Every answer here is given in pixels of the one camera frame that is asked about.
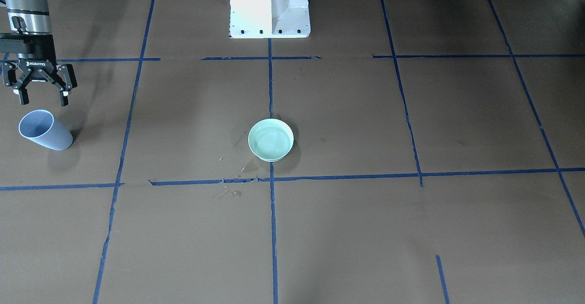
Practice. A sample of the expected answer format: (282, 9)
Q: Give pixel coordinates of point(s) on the mint green bowl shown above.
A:
(270, 139)

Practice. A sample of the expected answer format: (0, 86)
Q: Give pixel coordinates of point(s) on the brown paper table cover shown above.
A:
(438, 158)

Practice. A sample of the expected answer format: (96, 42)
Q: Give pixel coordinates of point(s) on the blue-grey plastic cup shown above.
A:
(42, 127)

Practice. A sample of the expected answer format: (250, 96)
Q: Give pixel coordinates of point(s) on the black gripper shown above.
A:
(37, 65)

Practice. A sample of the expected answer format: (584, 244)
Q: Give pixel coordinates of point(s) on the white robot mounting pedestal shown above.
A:
(264, 19)

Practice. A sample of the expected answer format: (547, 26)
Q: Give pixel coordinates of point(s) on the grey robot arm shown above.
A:
(28, 17)

